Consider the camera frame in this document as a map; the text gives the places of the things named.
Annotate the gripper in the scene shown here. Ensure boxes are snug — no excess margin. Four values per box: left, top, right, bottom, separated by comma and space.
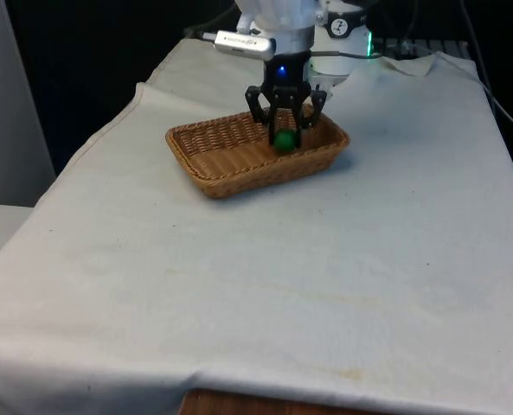
244, 50, 330, 148

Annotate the green ball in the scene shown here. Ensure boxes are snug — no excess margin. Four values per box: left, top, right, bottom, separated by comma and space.
273, 129, 298, 154

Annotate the brown wicker basket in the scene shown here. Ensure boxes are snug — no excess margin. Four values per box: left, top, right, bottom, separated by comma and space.
164, 103, 351, 201

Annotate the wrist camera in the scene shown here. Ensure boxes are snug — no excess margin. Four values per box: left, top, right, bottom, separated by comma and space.
214, 29, 278, 61

